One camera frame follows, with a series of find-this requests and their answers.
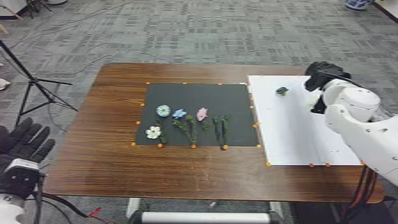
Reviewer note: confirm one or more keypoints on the pink flower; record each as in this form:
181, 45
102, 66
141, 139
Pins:
202, 114

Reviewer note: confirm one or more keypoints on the small dark green sprig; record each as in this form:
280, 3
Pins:
282, 90

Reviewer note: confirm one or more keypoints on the pale teal flower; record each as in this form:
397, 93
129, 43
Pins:
163, 110

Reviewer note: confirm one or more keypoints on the white sheet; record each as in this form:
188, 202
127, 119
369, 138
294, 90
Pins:
291, 133

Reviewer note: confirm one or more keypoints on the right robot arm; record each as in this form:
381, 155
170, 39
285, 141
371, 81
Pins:
362, 126

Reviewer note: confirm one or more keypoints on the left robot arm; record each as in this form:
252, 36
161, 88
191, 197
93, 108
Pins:
19, 180

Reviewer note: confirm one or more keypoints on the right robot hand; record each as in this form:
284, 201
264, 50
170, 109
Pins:
326, 73

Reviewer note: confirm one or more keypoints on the blue flower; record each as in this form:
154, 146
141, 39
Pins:
179, 113

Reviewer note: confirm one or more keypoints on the blue white vase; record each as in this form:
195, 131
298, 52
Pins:
360, 4

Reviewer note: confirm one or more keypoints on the pale grey bar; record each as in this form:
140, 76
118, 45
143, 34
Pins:
205, 218

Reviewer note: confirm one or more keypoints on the black tripod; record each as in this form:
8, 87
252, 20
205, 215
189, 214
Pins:
37, 81

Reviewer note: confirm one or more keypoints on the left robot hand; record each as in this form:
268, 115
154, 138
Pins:
24, 143

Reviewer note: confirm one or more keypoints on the dark mat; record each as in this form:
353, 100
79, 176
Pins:
232, 100

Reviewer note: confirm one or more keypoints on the white flower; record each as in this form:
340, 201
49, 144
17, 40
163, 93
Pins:
154, 132

